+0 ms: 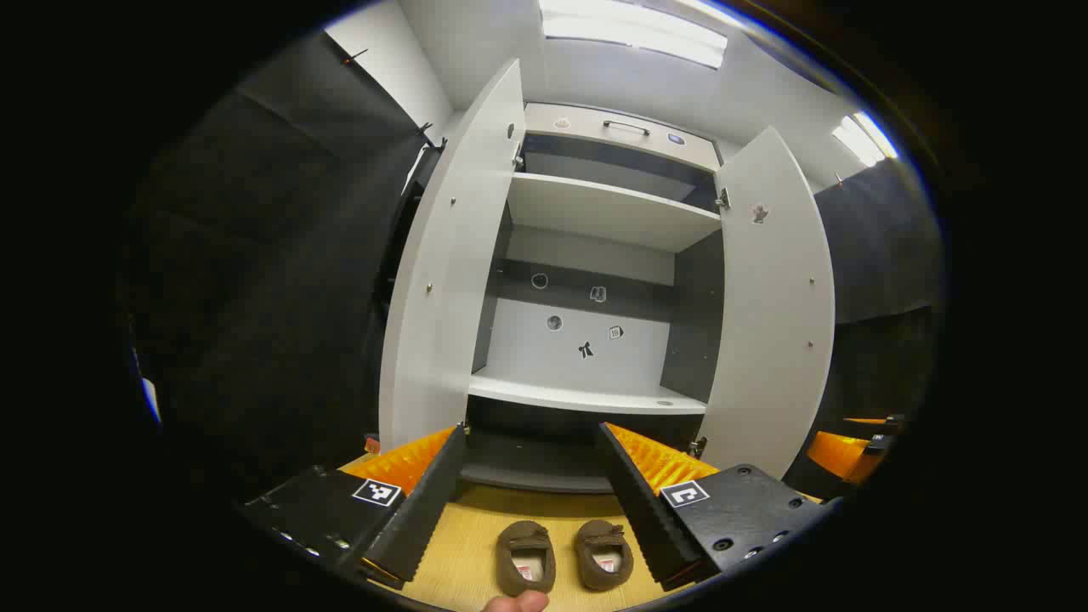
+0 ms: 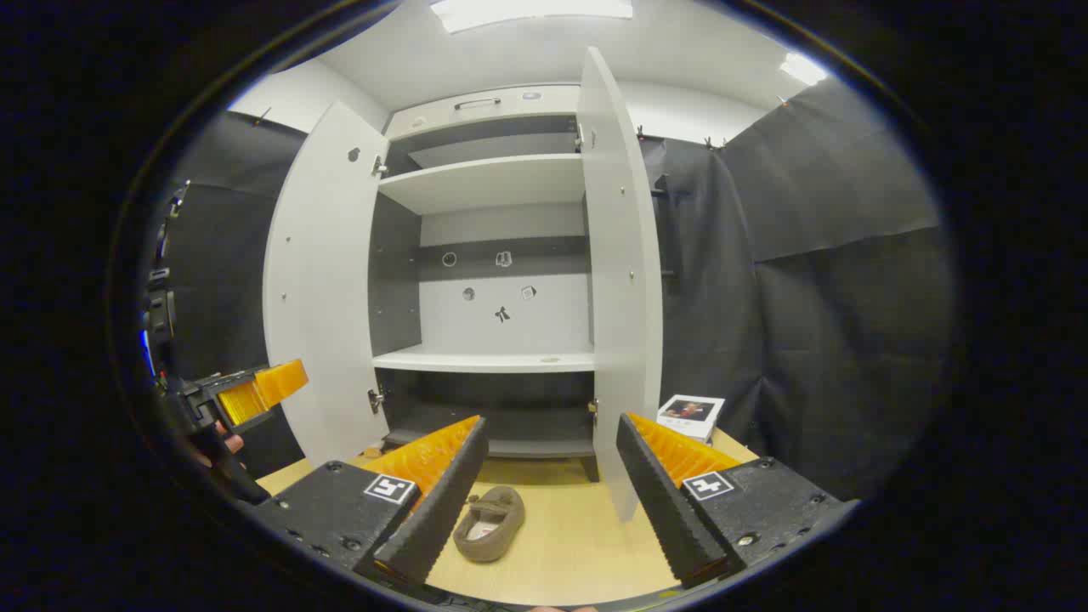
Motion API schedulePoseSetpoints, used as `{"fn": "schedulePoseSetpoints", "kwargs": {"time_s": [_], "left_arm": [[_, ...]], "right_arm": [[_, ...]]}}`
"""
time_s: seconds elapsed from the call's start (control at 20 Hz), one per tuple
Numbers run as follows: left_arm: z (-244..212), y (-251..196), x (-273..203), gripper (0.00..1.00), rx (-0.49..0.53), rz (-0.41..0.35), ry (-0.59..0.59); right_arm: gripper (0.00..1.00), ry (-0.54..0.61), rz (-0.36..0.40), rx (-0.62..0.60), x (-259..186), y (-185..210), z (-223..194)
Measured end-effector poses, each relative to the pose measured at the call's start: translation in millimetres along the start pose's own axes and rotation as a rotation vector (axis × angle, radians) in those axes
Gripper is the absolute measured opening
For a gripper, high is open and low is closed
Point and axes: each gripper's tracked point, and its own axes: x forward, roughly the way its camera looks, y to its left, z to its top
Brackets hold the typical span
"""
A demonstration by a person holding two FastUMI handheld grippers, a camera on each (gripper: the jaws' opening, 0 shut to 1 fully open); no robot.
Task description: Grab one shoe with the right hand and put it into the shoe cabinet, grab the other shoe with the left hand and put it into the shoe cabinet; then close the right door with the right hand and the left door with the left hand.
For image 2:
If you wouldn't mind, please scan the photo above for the white shoe cabinet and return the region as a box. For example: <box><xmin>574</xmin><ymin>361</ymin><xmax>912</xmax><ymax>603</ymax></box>
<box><xmin>365</xmin><ymin>83</ymin><xmax>600</xmax><ymax>483</ymax></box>

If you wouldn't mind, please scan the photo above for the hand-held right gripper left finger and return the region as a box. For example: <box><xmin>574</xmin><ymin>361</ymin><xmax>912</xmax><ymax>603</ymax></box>
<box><xmin>251</xmin><ymin>414</ymin><xmax>491</xmax><ymax>589</ymax></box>

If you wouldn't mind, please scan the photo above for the white cabinet door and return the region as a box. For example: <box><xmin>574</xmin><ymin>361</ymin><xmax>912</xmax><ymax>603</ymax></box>
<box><xmin>262</xmin><ymin>100</ymin><xmax>392</xmax><ymax>467</ymax></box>
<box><xmin>576</xmin><ymin>47</ymin><xmax>665</xmax><ymax>521</ymax></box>

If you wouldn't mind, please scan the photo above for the small ceiling light panel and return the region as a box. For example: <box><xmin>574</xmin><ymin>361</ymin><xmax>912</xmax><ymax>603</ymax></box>
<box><xmin>778</xmin><ymin>51</ymin><xmax>830</xmax><ymax>86</ymax></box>

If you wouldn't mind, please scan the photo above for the black backdrop cloth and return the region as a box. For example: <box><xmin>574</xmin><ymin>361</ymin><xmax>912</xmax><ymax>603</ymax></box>
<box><xmin>161</xmin><ymin>76</ymin><xmax>953</xmax><ymax>502</ymax></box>

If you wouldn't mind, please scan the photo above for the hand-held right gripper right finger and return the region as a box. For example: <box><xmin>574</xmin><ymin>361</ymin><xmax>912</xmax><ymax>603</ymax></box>
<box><xmin>615</xmin><ymin>412</ymin><xmax>853</xmax><ymax>590</ymax></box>

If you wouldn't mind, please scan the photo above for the large ceiling light panel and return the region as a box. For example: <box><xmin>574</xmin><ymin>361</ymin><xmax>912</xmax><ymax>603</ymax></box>
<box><xmin>429</xmin><ymin>0</ymin><xmax>634</xmax><ymax>35</ymax></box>

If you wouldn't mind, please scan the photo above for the brown fuzzy shoe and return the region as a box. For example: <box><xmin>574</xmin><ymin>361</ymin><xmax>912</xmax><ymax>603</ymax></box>
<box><xmin>452</xmin><ymin>485</ymin><xmax>526</xmax><ymax>564</ymax></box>

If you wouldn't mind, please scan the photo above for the white portrait cover book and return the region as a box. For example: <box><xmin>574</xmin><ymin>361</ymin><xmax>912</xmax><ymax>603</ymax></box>
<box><xmin>657</xmin><ymin>394</ymin><xmax>726</xmax><ymax>445</ymax></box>

